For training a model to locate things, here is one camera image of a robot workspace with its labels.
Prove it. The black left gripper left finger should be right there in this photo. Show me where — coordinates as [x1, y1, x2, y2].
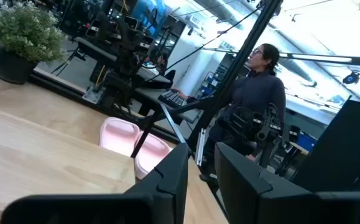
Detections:
[1, 142, 190, 224]

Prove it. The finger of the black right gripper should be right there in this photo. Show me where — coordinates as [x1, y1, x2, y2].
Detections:
[228, 106, 257, 124]
[218, 119, 257, 140]

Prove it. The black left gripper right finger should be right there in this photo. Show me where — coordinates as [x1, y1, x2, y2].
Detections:
[215, 142, 360, 224]

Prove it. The pink slide sandal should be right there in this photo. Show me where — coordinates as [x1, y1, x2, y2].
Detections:
[134, 131, 173, 180]
[99, 116, 141, 157]

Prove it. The person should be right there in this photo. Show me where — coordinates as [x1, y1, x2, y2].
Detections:
[170, 42, 288, 184]

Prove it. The blue storage bin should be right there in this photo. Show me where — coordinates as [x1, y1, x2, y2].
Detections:
[296, 133, 318, 152]

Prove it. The black flat panel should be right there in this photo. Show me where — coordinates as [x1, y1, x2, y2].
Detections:
[291, 98, 360, 194]

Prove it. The black computer keyboard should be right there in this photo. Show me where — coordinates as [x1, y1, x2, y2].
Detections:
[157, 89, 188, 109]

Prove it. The black robot workstation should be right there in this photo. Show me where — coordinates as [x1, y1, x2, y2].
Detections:
[60, 0, 187, 121]

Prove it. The green potted plant black pot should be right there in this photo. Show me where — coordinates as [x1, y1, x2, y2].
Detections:
[0, 1, 68, 85]

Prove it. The silver metal bracket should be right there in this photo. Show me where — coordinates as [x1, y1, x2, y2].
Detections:
[194, 128, 206, 167]

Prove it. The black ceiling cable reel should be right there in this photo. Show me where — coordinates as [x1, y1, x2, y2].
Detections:
[342, 70, 360, 86]

